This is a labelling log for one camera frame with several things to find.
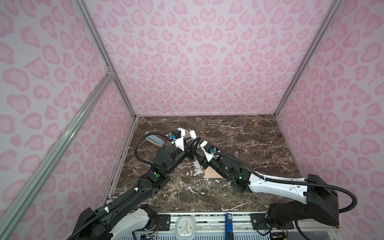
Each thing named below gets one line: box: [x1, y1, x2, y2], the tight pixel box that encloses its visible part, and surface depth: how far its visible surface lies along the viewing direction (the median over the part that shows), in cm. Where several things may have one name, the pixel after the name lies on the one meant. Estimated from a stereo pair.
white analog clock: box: [174, 215, 196, 240], surface depth 71 cm
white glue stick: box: [190, 130, 197, 140], surface depth 67 cm
